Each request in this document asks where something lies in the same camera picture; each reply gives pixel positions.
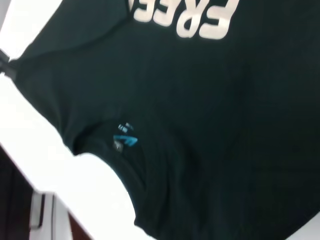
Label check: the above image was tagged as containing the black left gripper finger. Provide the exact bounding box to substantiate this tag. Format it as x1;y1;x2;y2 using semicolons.
0;48;18;79

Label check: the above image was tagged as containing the white cabinet with black trim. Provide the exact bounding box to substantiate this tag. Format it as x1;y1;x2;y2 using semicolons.
29;191;76;240

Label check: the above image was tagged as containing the black shirt with FREE print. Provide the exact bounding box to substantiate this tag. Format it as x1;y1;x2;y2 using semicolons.
7;0;320;240

